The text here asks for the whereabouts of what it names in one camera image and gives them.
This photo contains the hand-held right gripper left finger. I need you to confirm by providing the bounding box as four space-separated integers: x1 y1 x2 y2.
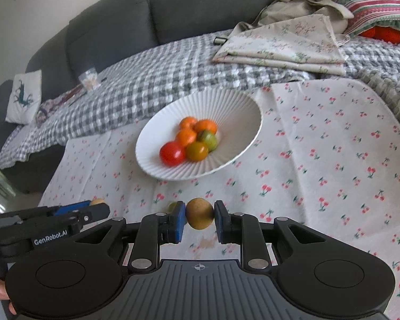
71 201 187 273

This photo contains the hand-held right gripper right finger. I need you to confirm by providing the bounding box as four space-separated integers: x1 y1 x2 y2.
214 201 330 271

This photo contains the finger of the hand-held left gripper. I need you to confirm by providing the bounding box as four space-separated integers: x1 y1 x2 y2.
74 204 111 231
30 201 94 218

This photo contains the red tomato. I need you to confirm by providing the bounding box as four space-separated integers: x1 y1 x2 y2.
159 141 186 167

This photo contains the green and orange tomato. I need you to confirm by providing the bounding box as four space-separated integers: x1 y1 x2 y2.
186 142 210 162

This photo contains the orange mandarin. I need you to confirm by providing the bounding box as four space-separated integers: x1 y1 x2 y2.
175 128 197 147
195 119 218 135
179 117 198 131

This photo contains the white ribbed plate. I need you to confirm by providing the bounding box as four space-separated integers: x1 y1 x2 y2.
135 88 264 181

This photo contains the metal rack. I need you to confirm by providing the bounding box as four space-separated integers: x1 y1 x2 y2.
0 166 17 198

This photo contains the purple floral cloth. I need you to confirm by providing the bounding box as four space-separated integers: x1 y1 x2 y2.
36 102 59 127

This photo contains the white deer print pillow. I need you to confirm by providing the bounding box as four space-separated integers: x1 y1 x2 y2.
5 70 42 126

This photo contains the cherry print tablecloth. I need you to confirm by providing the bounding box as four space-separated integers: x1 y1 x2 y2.
37 77 400 320

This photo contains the grey checkered blanket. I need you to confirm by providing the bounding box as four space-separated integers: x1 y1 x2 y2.
0 28 400 171

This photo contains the folded beige floral cloth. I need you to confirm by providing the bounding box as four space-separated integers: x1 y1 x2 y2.
212 15 351 76

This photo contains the dark grey sofa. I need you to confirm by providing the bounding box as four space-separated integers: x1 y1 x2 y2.
0 0 308 194

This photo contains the beige canvas bag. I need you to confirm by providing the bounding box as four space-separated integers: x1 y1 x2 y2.
233 0 354 41

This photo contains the orange fuzzy cushion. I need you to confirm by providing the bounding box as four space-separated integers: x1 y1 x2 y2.
358 23 400 45

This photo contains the striped colourful pillow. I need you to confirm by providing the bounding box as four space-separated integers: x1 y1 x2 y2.
300 0 400 38

